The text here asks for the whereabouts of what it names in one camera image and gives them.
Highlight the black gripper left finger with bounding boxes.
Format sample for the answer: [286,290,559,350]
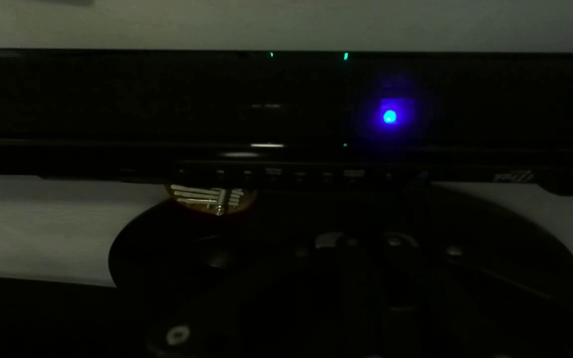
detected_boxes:
[147,246,314,358]

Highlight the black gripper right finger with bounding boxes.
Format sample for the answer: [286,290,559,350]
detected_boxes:
[392,246,573,358]

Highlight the black oval television stand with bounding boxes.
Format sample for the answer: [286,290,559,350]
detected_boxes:
[107,185,573,314]

